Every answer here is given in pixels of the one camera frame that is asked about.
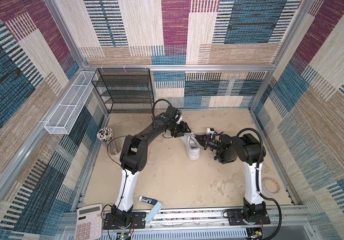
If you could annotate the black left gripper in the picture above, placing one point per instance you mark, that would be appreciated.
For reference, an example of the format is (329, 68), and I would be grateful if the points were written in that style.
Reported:
(183, 126)

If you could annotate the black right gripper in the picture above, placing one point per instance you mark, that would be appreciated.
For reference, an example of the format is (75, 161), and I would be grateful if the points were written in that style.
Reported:
(203, 141)

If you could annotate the white leather sneaker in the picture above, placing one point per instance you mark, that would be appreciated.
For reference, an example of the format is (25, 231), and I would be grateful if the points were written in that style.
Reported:
(192, 146)

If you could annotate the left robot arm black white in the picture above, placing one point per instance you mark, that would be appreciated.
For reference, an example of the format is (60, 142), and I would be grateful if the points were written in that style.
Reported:
(133, 158)

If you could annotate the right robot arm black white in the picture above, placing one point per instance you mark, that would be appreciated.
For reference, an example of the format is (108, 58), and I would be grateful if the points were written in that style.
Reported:
(248, 150)

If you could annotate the cup of coloured pencils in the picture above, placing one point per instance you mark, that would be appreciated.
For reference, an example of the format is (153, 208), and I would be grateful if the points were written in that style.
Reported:
(106, 136)

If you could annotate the blue white glue stick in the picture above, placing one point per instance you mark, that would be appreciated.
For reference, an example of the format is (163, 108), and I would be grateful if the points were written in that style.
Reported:
(148, 200)

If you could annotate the clear tape roll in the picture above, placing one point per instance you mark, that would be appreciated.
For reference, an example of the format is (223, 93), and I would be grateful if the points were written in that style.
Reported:
(271, 186)

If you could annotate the light blue eraser block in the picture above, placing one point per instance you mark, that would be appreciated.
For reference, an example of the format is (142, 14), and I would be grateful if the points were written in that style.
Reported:
(153, 212)

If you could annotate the pink desk calculator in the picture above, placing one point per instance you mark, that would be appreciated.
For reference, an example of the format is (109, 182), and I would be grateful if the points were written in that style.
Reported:
(89, 223)

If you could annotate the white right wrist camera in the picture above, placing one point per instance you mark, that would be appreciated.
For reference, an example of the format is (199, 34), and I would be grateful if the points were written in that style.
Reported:
(211, 131)

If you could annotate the black wire mesh shelf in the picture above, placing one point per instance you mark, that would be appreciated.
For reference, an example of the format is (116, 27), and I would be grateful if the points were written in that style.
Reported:
(124, 90)

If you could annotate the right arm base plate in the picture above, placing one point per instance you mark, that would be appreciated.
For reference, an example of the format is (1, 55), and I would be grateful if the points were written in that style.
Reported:
(241, 217)

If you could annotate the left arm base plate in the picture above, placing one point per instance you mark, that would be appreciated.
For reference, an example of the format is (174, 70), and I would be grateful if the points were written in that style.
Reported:
(134, 220)

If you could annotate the white wire mesh basket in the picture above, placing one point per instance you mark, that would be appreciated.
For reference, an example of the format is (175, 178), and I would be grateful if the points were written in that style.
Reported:
(67, 112)

